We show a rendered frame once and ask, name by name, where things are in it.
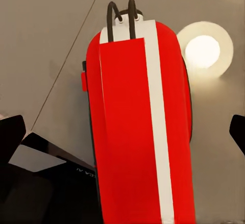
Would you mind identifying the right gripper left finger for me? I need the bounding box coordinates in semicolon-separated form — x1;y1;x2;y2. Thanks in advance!
0;115;26;175

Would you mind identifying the radio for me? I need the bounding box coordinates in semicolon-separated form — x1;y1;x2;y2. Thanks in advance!
81;0;196;224

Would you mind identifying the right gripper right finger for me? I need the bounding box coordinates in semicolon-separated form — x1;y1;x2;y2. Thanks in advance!
229;115;245;155

